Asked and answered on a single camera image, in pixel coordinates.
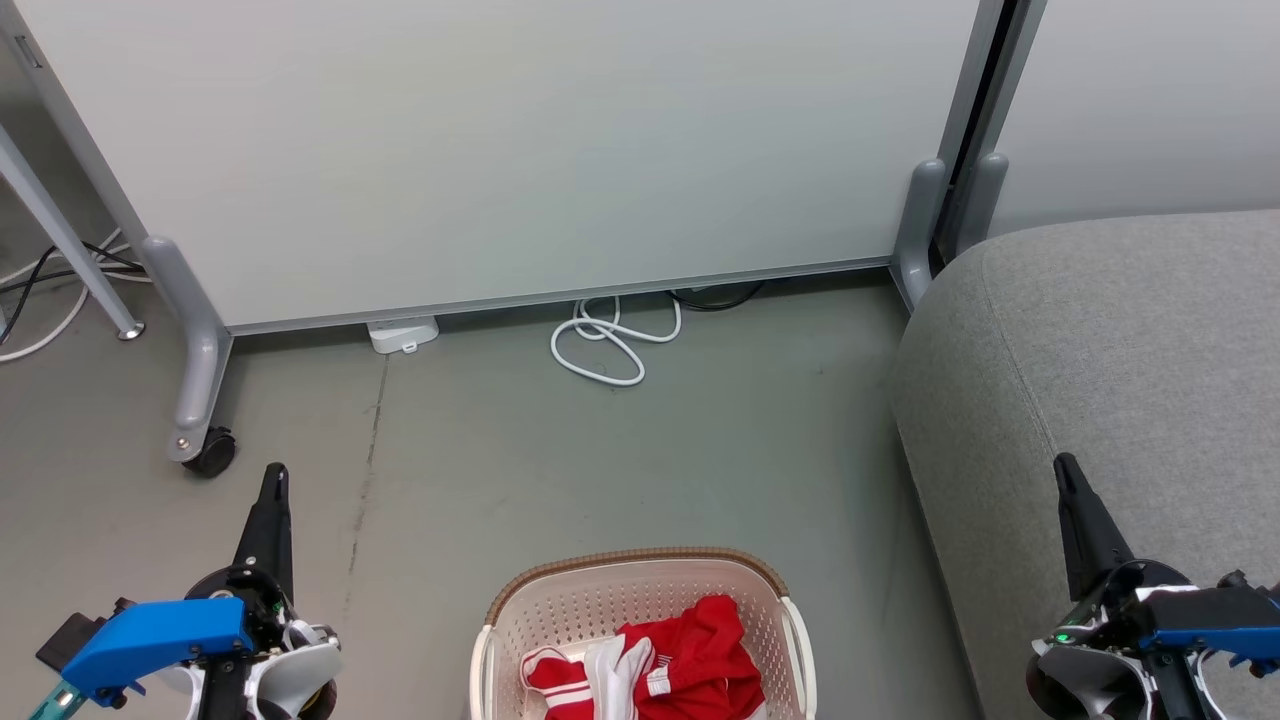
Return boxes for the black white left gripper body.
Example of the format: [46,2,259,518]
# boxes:
[185,565,342,720]

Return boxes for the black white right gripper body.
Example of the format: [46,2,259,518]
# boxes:
[1027,560,1231,720]

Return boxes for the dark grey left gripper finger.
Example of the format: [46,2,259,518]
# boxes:
[231,461,297,603]

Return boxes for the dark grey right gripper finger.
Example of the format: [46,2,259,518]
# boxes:
[1052,452,1138,603]

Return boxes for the red and white jersey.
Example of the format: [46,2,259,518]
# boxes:
[519,634,663,720]

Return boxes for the red garment white trim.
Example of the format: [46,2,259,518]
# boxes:
[618,594,769,720]

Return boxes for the grey fabric sofa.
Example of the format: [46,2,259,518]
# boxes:
[889,209,1280,720]

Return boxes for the black caster wheel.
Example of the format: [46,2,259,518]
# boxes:
[184,427,239,479]

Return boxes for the grey partition leg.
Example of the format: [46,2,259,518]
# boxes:
[140,235,236,464]

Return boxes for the white power adapter box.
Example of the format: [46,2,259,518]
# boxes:
[366,316,441,356]

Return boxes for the cream perforated laundry basket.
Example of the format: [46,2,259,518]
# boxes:
[469,546,819,720]

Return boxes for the grey partition foot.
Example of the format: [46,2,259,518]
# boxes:
[889,157,947,313]
[950,151,1011,263]

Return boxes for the grey metal table leg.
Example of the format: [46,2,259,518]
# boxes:
[0,122,147,342]

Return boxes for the blue right camera mount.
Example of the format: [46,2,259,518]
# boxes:
[1138,585,1280,679]

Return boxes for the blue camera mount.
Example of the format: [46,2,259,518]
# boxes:
[58,597,257,713]
[1138,585,1280,679]

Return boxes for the blue left camera mount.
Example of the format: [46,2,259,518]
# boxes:
[58,597,257,713]

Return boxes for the teal left cable connector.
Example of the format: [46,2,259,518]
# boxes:
[27,680,88,720]

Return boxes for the thin white floor cable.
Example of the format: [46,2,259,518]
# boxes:
[0,230,151,363]

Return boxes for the thin black floor cable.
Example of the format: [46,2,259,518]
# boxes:
[0,240,146,346]

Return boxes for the coiled white cable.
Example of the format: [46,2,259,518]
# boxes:
[549,294,684,388]

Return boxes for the black cable under partition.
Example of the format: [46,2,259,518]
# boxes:
[667,281,767,312]

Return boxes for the white partition panel grey frame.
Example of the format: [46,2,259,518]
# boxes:
[0,0,1006,336]

